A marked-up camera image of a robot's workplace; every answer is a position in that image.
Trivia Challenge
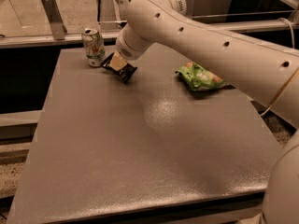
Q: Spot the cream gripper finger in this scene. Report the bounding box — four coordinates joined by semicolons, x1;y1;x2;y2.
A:
109;51;127;71

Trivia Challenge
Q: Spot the black rxbar chocolate wrapper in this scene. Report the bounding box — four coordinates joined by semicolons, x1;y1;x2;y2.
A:
101;52;136;83

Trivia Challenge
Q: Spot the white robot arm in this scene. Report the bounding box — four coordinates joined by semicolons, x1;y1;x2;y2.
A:
116;0;299;224

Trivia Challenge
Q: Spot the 7up soda can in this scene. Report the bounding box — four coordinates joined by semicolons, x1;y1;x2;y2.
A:
81;28;105;67

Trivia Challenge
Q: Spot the green snack chip bag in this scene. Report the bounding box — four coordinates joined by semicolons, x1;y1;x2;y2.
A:
176;62;228;91

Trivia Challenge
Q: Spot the left metal rail bracket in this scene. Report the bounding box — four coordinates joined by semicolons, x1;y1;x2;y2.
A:
41;0;67;40

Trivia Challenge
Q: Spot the horizontal metal rail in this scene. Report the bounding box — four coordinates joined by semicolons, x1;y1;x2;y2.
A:
0;18;299;49

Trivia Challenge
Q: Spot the white cable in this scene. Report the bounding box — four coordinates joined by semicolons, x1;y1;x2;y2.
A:
278;17;296;49

